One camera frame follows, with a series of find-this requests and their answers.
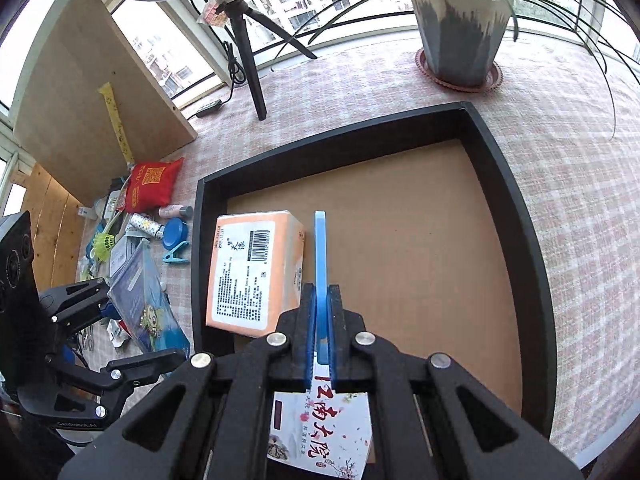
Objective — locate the small pink packet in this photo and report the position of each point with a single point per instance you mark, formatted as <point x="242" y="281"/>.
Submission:
<point x="212" y="12"/>

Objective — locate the pink checked tablecloth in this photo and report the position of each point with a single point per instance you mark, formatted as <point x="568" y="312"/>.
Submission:
<point x="575" y="185"/>

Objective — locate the brown cardboard sheet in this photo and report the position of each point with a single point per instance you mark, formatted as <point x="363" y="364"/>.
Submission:
<point x="410" y="240"/>

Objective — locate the blue round lid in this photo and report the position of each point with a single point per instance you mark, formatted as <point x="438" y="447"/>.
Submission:
<point x="176" y="232"/>

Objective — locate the pink pot saucer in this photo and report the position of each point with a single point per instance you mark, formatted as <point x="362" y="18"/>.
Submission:
<point x="487" y="82"/>

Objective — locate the light blue clip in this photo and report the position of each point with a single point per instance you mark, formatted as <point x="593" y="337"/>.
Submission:
<point x="175" y="255"/>

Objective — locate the red fabric pouch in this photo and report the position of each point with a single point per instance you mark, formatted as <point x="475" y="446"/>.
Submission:
<point x="150" y="185"/>

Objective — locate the light blue card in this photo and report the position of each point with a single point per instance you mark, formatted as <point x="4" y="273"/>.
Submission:
<point x="320" y="250"/>

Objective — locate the black rectangular tray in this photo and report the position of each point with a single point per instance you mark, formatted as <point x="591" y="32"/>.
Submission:
<point x="482" y="160"/>

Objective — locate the green shuttlecock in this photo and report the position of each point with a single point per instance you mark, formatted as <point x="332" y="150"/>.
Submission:
<point x="104" y="245"/>

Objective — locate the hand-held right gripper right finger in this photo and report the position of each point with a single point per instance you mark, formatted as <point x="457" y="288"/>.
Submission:
<point x="334" y="340"/>

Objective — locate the white floral tube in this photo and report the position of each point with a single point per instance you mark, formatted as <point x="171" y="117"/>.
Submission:
<point x="145" y="225"/>

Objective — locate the black tripod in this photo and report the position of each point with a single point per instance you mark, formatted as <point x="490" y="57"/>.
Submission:
<point x="252" y="75"/>

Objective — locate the light wooden board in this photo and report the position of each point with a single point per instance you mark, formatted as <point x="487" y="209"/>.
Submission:
<point x="65" y="110"/>

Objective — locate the grey white plant pot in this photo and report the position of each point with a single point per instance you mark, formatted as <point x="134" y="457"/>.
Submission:
<point x="460" y="35"/>

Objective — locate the white printed box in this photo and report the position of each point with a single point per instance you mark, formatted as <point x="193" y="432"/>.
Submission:
<point x="320" y="425"/>

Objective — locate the orange tissue pack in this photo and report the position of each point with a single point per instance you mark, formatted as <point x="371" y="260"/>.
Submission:
<point x="250" y="280"/>

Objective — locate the clear plastic card case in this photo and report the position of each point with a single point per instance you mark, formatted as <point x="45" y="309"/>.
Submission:
<point x="122" y="260"/>

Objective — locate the blue cartoon zip pouch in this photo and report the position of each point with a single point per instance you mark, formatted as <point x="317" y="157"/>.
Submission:
<point x="145" y="305"/>

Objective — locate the small pink bottle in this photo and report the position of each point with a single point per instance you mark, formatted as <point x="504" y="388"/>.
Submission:
<point x="172" y="211"/>

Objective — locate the white window frame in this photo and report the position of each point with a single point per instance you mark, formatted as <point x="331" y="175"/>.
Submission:
<point x="197" y="30"/>

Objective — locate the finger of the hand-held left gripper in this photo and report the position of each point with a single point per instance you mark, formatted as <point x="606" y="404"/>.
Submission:
<point x="145" y="365"/>
<point x="75" y="302"/>

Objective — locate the yellow plastic ruler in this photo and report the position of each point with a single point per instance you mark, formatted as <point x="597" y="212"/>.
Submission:
<point x="116" y="120"/>

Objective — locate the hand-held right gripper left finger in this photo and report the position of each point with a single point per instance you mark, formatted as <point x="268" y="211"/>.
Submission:
<point x="310" y="330"/>

